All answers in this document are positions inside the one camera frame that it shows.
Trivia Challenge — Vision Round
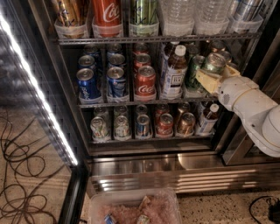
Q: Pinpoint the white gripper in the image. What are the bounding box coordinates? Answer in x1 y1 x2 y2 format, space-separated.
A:
195 66 259 111

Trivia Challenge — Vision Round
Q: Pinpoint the green soda can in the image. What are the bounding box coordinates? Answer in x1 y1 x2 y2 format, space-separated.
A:
201 52 226 74
185 55 205 90

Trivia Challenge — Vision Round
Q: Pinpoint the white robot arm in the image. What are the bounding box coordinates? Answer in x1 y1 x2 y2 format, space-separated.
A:
195 66 280 158

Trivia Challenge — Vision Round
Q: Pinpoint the gold soda can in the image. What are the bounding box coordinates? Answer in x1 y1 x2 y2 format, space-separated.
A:
208 40 226 53
219 51 232 63

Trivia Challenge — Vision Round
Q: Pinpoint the bottom front gold can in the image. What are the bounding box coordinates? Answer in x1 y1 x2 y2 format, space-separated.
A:
177 112 195 135

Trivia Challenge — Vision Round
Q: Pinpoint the top shelf silver can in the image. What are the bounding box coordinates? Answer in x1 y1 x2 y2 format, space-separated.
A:
233 0 263 21

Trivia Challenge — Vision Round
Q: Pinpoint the bottom front red can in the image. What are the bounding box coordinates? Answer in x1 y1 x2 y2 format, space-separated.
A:
157 113 173 136

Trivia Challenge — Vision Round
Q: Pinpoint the front red cola can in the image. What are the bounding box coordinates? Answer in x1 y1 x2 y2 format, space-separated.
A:
135 66 156 96

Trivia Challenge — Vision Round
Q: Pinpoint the bottom front blue can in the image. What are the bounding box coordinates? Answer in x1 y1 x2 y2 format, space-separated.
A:
136 115 150 137

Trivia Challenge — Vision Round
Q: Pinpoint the top shelf green can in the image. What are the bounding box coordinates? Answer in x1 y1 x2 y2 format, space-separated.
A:
130 0 158 25

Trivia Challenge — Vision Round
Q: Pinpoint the front diet pepsi can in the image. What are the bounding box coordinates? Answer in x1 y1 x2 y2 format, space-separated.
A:
107 66 126 98

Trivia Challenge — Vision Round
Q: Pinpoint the diet pepsi can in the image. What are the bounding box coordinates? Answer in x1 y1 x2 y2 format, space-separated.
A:
108 53 126 68
107 44 123 58
107 66 126 98

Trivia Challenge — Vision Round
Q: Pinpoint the white-green can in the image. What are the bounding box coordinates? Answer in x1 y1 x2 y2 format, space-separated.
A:
90 116 109 141
115 115 130 138

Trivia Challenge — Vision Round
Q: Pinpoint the blue pepsi can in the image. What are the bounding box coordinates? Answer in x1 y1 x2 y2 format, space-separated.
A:
78 55 96 70
83 44 102 62
76 68 101 100

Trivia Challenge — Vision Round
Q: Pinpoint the front blue pepsi can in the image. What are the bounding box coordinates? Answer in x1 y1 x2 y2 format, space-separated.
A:
76 68 101 100

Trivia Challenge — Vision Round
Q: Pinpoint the top shelf red cola can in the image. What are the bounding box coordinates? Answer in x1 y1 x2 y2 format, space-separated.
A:
92 0 122 27

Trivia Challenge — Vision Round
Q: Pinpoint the bottom front white-green can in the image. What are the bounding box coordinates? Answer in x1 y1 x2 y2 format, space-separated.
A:
90 116 109 141

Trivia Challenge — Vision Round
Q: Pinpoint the top shelf gold can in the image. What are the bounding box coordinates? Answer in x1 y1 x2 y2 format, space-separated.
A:
51 0 88 27

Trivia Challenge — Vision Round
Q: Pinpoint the glass fridge door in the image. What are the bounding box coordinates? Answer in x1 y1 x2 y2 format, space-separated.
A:
0 0 89 224

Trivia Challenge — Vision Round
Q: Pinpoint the bottom tea bottle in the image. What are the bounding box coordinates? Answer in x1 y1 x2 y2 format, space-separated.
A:
195 103 220 137

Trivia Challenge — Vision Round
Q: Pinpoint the front brown tea bottle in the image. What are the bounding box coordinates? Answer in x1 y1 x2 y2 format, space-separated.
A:
162 45 187 99

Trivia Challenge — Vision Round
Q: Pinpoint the brown tea bottle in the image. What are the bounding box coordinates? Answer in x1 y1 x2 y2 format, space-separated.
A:
162 45 187 99
161 42 179 81

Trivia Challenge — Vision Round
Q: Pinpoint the rear brown tea bottle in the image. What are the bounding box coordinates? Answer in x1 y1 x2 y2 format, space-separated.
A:
161 42 179 81

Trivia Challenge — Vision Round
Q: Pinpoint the right clear water bottle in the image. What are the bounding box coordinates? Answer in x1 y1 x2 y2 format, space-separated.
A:
194 0 231 35

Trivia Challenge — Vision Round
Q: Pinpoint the clear water bottle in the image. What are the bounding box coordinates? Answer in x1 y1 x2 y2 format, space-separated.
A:
194 0 231 35
158 0 195 37

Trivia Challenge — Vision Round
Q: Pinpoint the left clear water bottle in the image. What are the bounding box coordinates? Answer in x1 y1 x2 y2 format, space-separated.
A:
158 0 195 37

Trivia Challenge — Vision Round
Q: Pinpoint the clear plastic bin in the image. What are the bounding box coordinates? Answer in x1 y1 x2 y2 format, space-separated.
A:
88 188 183 224

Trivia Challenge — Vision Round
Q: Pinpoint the middle wire shelf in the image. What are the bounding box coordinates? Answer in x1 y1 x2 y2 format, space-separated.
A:
78 97 218 109

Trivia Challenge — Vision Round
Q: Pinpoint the wire shelf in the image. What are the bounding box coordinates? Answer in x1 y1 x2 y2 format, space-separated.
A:
56 32 261 46
78 97 218 109

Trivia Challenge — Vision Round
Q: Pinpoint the black power cable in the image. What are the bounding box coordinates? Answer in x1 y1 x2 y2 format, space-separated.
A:
248 195 280 224

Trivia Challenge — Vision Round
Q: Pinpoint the upper wire shelf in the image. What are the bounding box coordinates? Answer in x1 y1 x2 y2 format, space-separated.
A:
56 32 261 46

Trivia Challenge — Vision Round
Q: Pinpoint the brown floor cable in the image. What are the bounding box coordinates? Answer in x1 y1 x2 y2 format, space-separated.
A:
0 108 67 224

